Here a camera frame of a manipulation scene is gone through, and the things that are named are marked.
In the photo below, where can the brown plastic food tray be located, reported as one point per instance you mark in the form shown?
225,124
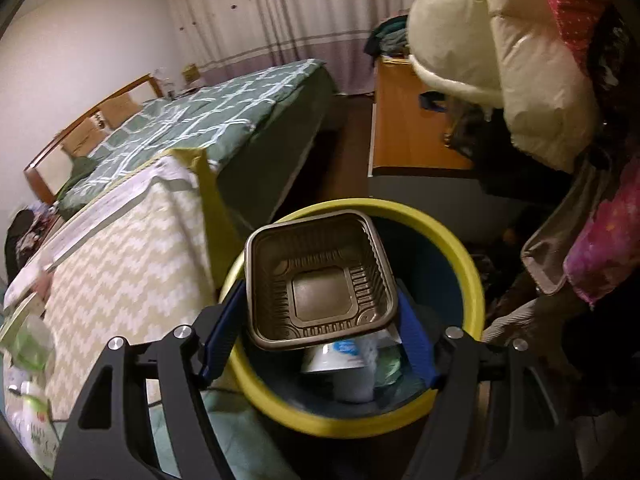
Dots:
316,280

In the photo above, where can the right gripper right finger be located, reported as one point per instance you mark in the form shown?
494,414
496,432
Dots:
494,417

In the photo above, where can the white paper cup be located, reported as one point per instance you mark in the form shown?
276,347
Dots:
351,365

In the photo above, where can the clear green plastic bottle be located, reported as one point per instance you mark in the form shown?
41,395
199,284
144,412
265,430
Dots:
32,347

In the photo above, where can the zigzag patterned bedspread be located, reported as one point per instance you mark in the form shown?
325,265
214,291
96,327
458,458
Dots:
149,254

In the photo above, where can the pink white curtain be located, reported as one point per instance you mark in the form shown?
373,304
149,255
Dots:
229,38

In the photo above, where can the brown pillow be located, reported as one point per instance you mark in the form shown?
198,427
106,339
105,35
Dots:
83,139
118,110

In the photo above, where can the yellow rimmed trash bin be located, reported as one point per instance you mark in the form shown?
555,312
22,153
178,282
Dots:
473,307

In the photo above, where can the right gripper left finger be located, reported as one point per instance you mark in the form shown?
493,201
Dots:
109,433

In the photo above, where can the cream puffer jacket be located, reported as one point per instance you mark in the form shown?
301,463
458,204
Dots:
510,55

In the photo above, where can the white pink folded cloth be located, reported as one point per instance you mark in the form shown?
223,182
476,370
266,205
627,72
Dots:
35,278

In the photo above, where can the black bag on nightstand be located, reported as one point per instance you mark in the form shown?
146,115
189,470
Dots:
22,239

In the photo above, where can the wooden headboard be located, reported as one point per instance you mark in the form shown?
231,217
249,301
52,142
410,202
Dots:
52,166

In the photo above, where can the brown left pillow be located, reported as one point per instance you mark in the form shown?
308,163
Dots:
83,139

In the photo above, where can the pile of clothes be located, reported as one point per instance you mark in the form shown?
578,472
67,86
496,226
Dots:
389,38

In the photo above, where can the white green lotion bottle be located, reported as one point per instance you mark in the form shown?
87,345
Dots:
33,426

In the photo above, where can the wooden long desk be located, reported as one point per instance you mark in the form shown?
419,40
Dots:
408,140

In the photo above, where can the green plaid bed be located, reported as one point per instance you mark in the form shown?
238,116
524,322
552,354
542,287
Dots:
256,130

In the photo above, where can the brown right pillow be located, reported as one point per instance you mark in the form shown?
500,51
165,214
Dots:
118,110

